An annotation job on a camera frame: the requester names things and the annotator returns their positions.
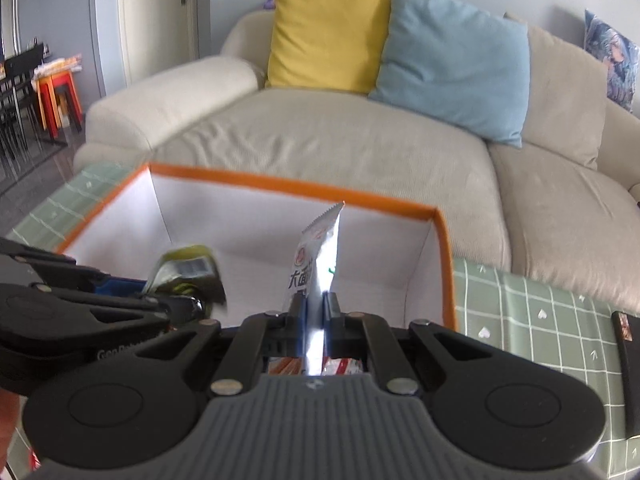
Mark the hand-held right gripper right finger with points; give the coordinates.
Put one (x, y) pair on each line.
(328, 317)

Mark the orange plastic stool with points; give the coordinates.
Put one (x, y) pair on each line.
(46, 110)

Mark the black notebook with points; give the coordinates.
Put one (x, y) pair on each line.
(629, 375)

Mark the printed figure cushion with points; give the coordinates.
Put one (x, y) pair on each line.
(615, 60)

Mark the yellow cushion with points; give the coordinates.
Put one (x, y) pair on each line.
(325, 35)

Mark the blue cushion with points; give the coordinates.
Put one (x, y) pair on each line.
(450, 65)

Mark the pile of papers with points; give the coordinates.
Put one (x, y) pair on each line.
(55, 65)

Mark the green checked tablecloth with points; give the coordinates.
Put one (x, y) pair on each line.
(540, 340)

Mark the beige sofa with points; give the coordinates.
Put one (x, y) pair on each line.
(325, 135)

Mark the beige cushion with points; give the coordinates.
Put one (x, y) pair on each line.
(565, 95)

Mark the white door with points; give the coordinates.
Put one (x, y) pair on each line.
(150, 20)

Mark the green can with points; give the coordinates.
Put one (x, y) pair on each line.
(185, 267)

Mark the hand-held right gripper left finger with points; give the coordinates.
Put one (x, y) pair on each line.
(299, 317)

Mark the red plastic stool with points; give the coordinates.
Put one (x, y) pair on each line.
(67, 95)

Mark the white snack packet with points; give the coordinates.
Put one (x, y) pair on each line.
(320, 250)

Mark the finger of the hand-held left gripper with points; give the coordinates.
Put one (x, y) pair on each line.
(170, 306)
(60, 265)

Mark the orange cardboard box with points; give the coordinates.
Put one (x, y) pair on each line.
(260, 220)

